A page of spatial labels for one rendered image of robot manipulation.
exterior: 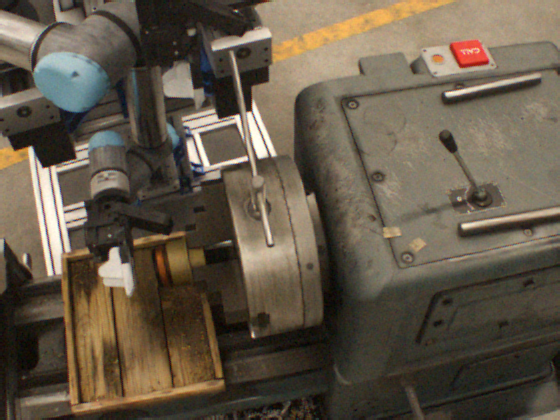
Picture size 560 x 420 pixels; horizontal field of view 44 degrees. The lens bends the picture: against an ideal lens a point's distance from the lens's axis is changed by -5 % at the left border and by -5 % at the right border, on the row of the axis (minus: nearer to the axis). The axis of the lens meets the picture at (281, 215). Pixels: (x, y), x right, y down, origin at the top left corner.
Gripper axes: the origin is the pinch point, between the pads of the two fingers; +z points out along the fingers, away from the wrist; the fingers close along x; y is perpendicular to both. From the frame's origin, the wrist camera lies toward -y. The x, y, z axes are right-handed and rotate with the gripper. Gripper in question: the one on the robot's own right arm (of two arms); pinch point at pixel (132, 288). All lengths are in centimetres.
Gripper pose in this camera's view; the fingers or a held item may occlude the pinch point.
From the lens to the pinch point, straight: 128.9
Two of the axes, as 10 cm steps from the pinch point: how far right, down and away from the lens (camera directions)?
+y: -9.8, 1.8, -1.1
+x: -0.1, -5.4, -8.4
